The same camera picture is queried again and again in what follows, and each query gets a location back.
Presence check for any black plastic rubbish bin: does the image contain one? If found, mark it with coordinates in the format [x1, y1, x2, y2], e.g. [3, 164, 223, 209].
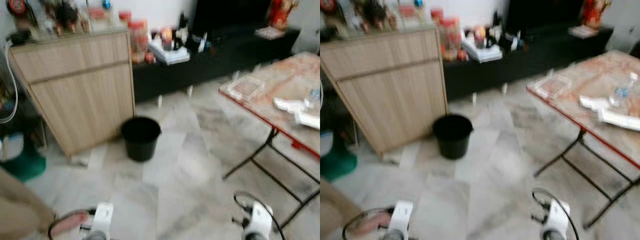
[432, 114, 474, 161]
[121, 116, 162, 162]

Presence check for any large flat white paper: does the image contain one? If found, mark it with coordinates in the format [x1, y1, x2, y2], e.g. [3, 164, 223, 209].
[598, 107, 640, 132]
[295, 111, 321, 130]

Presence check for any clear plastic water bottle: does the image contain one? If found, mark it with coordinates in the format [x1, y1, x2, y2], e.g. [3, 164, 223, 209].
[611, 72, 640, 108]
[305, 87, 321, 111]

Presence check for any small crumpled white paper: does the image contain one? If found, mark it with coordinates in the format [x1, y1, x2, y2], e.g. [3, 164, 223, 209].
[273, 96, 307, 113]
[579, 95, 612, 112]

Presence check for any green plastic stool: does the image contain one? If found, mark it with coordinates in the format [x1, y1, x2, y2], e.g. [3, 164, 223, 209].
[320, 130, 358, 182]
[0, 132, 47, 182]

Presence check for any marble-top folding table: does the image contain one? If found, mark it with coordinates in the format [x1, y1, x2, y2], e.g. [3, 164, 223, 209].
[526, 49, 640, 230]
[218, 51, 321, 231]

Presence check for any light wooden cabinet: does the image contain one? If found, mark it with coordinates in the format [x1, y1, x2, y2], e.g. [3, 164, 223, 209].
[9, 30, 136, 158]
[320, 27, 448, 160]

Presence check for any clear plastic food container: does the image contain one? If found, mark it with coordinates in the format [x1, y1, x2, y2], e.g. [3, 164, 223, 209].
[532, 74, 572, 100]
[227, 76, 266, 101]

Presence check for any beige fabric covered seat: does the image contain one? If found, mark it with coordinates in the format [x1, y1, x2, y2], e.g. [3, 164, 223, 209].
[320, 184, 357, 240]
[0, 167, 56, 240]

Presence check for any pink flat mat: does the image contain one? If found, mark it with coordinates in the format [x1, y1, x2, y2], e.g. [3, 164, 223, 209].
[255, 26, 286, 40]
[567, 24, 598, 39]

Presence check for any red and gold ornament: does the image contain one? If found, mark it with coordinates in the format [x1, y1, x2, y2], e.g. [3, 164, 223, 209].
[269, 0, 300, 31]
[580, 0, 612, 30]

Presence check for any pink object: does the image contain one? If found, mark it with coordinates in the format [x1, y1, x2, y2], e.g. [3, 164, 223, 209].
[350, 212, 393, 236]
[50, 212, 89, 237]

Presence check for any black low tv console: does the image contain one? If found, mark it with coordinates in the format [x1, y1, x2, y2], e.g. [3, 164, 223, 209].
[132, 25, 301, 103]
[442, 22, 615, 101]

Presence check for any dark figurine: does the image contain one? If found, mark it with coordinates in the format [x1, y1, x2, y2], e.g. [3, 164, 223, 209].
[54, 0, 81, 35]
[367, 0, 396, 32]

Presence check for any black television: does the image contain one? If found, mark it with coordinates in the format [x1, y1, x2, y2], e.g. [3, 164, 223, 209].
[192, 0, 273, 36]
[505, 0, 586, 33]

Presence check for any clear jar with red label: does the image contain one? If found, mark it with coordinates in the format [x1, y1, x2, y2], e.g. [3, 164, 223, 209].
[397, 0, 426, 31]
[87, 0, 113, 32]

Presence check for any black gadgets cluster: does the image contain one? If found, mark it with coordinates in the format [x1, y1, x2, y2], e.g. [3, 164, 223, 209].
[487, 10, 524, 51]
[175, 12, 211, 53]

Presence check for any tall red-lid snack jar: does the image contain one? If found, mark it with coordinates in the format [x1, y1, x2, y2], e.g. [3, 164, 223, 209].
[128, 20, 150, 63]
[440, 17, 462, 61]

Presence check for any white flat box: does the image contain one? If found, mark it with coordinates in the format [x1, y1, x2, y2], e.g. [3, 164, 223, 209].
[149, 40, 191, 66]
[461, 37, 503, 64]

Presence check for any orange glowing jar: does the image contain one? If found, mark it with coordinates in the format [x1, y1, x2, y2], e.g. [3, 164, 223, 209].
[160, 27, 173, 51]
[473, 25, 487, 49]

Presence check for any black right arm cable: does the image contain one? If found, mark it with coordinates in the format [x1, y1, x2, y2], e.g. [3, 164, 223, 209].
[232, 191, 286, 240]
[531, 187, 581, 240]

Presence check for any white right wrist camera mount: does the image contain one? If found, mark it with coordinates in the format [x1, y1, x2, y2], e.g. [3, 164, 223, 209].
[542, 199, 571, 240]
[242, 200, 273, 240]

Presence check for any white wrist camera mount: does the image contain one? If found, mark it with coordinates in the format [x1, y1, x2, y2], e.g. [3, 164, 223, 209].
[389, 200, 415, 240]
[242, 200, 273, 240]
[90, 202, 115, 240]
[542, 199, 571, 240]

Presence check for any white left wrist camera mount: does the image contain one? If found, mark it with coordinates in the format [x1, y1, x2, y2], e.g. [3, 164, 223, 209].
[90, 202, 115, 240]
[389, 200, 415, 240]

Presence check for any white wall cable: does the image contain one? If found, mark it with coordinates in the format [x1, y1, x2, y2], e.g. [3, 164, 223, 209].
[0, 42, 19, 124]

